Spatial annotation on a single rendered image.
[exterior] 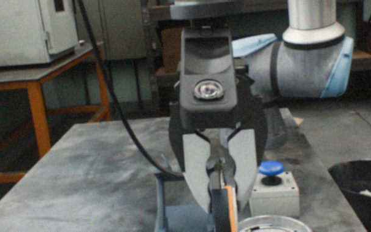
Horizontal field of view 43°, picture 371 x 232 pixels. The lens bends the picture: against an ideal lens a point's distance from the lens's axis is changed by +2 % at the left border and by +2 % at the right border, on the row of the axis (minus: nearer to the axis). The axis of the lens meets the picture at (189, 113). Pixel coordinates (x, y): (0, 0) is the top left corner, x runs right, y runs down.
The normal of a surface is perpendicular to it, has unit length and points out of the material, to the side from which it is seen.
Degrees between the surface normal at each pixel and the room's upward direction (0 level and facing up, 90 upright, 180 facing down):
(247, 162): 90
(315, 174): 0
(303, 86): 116
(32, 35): 90
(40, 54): 90
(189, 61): 29
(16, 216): 0
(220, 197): 56
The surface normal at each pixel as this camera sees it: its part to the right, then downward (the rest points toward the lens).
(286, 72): -0.41, 0.21
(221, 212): -0.07, -0.32
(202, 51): -0.04, -0.72
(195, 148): -0.02, 0.27
